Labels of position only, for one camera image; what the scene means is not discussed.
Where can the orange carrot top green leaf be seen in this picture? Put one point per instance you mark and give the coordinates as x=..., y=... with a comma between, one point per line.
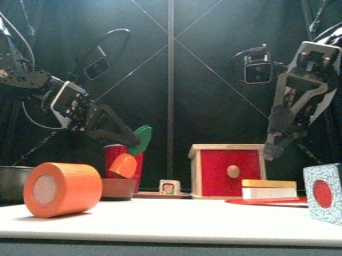
x=124, y=165

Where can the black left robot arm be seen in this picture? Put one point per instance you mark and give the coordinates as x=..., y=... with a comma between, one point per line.
x=25, y=76

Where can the orange toy carrot cylinder piece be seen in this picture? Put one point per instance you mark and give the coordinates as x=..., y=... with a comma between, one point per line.
x=62, y=190

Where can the red ribbed plastic cup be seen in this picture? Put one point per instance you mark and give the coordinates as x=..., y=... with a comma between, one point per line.
x=114, y=156

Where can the yellow toy slice block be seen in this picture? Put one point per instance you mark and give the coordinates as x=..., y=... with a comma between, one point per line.
x=269, y=183

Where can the wooden box red drawer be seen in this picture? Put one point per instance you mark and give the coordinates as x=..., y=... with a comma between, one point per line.
x=228, y=170

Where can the white toy slice block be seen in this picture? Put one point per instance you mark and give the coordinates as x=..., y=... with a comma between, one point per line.
x=269, y=193

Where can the red flat plate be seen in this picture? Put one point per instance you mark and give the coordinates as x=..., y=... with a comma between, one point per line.
x=268, y=201

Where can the patterned box red circle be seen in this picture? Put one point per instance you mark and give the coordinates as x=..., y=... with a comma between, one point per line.
x=323, y=193

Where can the flat wooden board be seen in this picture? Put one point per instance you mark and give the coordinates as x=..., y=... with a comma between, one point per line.
x=152, y=195

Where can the small wooden picture cube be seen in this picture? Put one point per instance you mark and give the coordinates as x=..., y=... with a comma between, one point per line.
x=170, y=187

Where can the grey metal pot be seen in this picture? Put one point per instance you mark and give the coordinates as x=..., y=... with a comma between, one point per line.
x=12, y=181

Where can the white flat board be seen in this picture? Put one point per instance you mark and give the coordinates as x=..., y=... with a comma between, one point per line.
x=178, y=221

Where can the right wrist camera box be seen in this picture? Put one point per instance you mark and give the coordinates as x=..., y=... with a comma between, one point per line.
x=257, y=72

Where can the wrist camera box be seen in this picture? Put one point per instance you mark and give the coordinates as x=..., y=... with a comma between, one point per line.
x=97, y=67
x=257, y=72

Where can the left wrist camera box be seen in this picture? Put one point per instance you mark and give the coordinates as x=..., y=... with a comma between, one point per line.
x=97, y=67

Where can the grey vertical frame pole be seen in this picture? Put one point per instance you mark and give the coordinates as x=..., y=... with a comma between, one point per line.
x=170, y=100

